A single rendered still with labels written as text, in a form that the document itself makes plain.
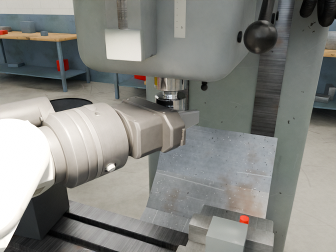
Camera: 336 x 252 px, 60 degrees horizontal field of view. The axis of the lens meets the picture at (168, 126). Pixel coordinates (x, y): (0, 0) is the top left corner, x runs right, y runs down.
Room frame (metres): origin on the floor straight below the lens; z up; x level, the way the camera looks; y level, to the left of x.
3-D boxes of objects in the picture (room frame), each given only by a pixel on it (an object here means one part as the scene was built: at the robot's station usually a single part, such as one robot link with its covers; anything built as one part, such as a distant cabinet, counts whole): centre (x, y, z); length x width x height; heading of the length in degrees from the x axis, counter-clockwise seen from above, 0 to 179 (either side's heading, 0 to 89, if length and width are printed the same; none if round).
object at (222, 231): (0.37, -0.10, 1.02); 0.06 x 0.05 x 0.06; 69
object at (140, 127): (0.35, 0.06, 1.23); 0.13 x 0.12 x 0.10; 43
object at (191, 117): (0.39, -0.02, 1.24); 0.06 x 0.02 x 0.03; 133
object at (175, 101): (0.41, 0.00, 1.26); 0.05 x 0.05 x 0.01
